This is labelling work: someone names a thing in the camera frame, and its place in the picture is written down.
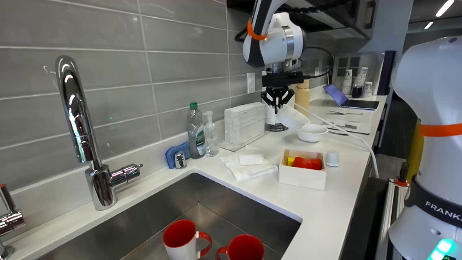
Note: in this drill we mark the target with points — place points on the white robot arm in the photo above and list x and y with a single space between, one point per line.
272 41

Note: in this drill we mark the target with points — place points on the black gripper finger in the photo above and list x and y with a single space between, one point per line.
269 99
285 98

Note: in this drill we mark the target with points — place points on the wooden box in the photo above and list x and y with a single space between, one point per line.
301 176

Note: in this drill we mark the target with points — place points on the yellow block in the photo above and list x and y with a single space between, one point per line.
290 160

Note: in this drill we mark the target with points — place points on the black paper towel holder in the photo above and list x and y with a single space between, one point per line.
277 127

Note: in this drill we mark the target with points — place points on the stainless steel sink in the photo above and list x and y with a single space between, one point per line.
137 234

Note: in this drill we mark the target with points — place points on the red white mug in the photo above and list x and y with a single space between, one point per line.
184 241
242 247

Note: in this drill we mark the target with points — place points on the green dish soap bottle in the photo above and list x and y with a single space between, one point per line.
196 131

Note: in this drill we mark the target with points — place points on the cardboard tube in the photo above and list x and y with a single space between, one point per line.
303 95

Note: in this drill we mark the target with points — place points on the small translucent plastic cup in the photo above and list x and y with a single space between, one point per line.
333 158

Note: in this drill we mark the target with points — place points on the paper towel roll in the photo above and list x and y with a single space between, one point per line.
288 115

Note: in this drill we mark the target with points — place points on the white cloth on counter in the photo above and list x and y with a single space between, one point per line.
246 166

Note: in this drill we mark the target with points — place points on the chrome kitchen faucet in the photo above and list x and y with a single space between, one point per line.
102 179

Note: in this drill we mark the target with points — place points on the stack of folded napkins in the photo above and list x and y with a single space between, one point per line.
245 122

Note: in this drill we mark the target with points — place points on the small white bowl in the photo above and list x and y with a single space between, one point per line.
313 132

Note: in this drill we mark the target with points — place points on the clear soap dispenser bottle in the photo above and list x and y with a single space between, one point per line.
212 134

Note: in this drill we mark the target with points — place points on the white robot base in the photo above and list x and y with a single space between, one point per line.
430 79

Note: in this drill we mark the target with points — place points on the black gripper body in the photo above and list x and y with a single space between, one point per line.
281 80

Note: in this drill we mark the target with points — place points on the blue sponge holder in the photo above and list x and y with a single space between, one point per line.
179 156

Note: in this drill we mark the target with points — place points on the small chrome tap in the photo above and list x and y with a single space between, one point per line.
11 216

